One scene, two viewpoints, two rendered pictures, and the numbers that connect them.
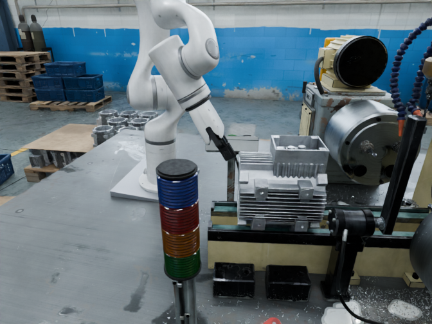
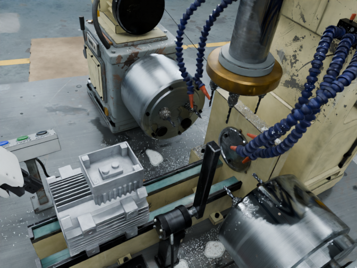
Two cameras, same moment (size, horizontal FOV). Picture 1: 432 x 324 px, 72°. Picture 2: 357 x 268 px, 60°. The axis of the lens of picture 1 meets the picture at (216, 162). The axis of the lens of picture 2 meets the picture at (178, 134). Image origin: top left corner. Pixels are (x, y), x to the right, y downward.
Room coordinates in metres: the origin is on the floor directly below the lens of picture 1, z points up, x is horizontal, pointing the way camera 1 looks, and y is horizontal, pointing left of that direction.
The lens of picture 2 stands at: (0.21, -0.02, 1.69)
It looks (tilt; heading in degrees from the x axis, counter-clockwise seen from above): 43 degrees down; 321
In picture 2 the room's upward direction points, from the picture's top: 8 degrees clockwise
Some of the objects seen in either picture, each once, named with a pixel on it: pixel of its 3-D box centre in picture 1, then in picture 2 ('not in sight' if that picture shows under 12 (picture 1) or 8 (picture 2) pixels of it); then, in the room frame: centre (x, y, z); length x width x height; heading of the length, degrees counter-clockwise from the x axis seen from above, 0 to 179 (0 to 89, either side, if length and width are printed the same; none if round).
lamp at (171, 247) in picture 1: (180, 234); not in sight; (0.38, 0.06, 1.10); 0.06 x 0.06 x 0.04
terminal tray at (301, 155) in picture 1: (296, 155); (111, 172); (0.67, -0.20, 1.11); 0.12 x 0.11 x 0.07; 86
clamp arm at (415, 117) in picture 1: (398, 179); (204, 184); (0.52, -0.36, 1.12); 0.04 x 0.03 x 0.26; 86
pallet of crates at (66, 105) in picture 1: (69, 85); not in sight; (5.60, 2.73, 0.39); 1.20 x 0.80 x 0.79; 85
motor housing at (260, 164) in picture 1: (276, 188); (98, 201); (0.67, -0.16, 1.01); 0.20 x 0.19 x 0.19; 86
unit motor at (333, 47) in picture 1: (334, 88); (116, 27); (1.28, -0.51, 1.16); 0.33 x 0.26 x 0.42; 176
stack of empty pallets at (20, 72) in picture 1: (16, 75); not in sight; (6.35, 4.17, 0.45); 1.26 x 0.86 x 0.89; 77
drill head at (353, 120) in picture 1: (362, 135); (155, 89); (1.00, -0.52, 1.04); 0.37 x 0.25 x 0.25; 176
